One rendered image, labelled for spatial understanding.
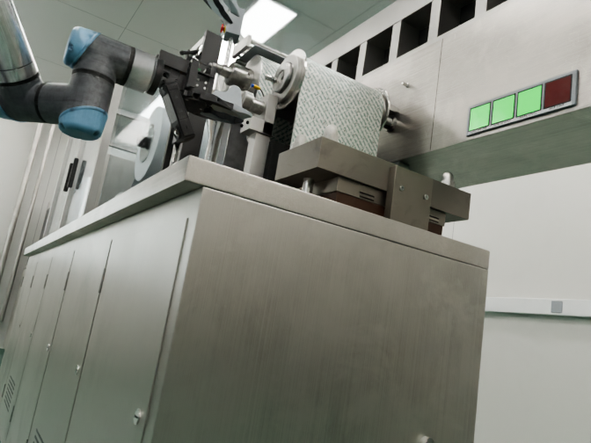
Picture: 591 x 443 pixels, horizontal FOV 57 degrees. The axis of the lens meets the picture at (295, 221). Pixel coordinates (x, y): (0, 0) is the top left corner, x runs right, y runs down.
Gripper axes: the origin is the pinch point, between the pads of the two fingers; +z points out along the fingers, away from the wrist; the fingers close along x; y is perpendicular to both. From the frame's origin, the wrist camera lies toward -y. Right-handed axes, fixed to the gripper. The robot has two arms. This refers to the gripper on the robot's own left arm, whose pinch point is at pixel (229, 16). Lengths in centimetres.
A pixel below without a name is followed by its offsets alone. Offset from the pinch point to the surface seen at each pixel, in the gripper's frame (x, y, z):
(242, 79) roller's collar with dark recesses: 20.2, 6.4, 12.5
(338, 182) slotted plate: -27, -19, 39
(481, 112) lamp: -33, 19, 47
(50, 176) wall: 548, 59, -28
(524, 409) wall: 119, 112, 274
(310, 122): -8.4, -2.9, 29.4
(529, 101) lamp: -44, 18, 48
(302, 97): -8.4, -1.0, 23.7
